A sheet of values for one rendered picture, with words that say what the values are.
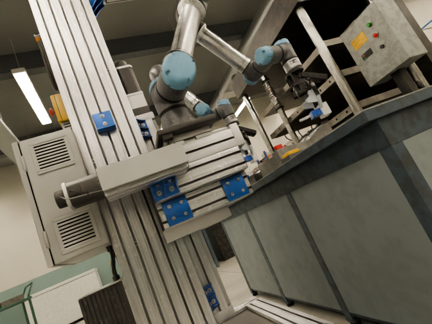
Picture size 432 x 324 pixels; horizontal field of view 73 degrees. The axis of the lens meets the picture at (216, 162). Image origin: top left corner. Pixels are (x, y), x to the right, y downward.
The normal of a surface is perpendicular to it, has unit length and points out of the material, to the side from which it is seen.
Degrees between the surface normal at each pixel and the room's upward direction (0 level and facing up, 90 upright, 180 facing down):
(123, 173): 90
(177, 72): 96
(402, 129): 90
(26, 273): 90
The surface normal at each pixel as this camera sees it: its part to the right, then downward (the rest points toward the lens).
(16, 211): 0.28, -0.32
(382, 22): -0.88, 0.32
